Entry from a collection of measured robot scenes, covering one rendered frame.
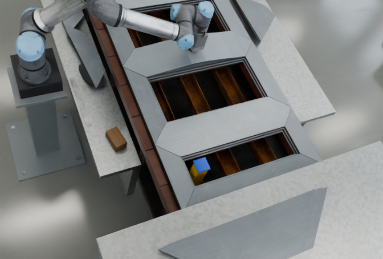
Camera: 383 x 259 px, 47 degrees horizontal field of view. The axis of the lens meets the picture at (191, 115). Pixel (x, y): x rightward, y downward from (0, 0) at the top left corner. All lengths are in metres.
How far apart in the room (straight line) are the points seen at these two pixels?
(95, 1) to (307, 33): 2.48
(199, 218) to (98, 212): 1.17
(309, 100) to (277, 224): 0.97
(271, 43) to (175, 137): 0.94
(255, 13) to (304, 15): 1.45
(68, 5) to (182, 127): 0.73
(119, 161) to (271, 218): 0.78
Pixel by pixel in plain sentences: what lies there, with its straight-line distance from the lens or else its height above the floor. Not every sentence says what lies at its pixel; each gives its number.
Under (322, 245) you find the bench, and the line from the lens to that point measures 1.78.
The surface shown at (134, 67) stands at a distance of 2.16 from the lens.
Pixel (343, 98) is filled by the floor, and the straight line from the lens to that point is 3.67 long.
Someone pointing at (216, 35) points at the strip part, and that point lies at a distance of 2.38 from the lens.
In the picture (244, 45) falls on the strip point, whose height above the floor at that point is 0.85.
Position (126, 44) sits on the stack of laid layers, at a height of 0.85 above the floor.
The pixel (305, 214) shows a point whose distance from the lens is 1.76.
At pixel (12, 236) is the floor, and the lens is 2.69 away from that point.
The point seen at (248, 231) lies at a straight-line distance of 1.64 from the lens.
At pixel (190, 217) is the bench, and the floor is 1.05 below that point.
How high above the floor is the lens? 2.56
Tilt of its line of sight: 56 degrees down
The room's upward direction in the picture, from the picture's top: 22 degrees clockwise
